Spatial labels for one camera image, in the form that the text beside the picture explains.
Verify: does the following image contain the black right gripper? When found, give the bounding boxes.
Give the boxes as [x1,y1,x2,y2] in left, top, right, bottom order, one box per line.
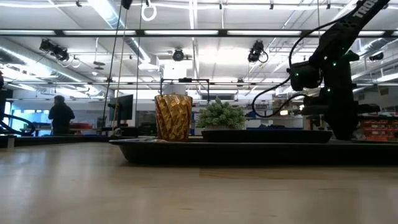
[323,70,381,141]

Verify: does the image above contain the black round plate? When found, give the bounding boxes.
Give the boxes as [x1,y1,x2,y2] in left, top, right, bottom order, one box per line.
[201,129,333,144]

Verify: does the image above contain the black textured serving tray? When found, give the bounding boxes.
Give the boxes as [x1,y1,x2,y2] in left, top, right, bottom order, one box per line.
[108,136,398,166]

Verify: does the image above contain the amber faceted plastic cup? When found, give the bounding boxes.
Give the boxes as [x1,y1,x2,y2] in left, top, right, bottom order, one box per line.
[154,94,193,142]

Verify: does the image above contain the shelf with orange bins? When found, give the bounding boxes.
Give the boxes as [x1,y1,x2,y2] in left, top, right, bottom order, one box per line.
[357,114,398,142]

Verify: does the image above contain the green potted plant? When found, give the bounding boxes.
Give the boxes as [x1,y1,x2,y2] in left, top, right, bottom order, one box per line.
[196,98,247,131]

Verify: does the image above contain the white pillar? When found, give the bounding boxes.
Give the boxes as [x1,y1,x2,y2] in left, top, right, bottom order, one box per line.
[162,84,187,96]

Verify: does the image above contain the round black ceiling fixture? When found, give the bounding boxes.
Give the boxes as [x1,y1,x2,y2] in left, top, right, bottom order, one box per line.
[172,48,185,62]

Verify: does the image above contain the black computer monitor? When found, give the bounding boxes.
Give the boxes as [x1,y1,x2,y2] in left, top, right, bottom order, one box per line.
[108,94,134,122]

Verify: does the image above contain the black overhead light bar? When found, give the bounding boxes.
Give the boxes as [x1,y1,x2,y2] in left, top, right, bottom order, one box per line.
[0,29,398,39]

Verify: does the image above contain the person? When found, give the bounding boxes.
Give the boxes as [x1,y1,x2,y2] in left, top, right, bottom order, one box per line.
[48,95,76,136]

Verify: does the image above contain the black ceiling-mounted device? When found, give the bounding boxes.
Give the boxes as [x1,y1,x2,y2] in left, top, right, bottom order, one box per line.
[39,39,70,62]

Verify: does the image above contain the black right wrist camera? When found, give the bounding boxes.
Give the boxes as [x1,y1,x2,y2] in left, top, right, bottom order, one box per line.
[301,95,324,116]

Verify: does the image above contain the black overhead camera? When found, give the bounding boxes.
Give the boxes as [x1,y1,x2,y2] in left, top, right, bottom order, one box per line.
[248,39,269,63]

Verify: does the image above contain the white cable ring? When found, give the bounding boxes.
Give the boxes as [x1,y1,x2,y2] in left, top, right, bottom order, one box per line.
[141,0,157,22]

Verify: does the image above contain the black hanging cable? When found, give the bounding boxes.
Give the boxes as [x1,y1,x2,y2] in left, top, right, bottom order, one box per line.
[101,0,133,137]

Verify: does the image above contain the thick black cable loop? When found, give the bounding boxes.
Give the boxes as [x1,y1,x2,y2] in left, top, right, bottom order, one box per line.
[0,113,37,136]

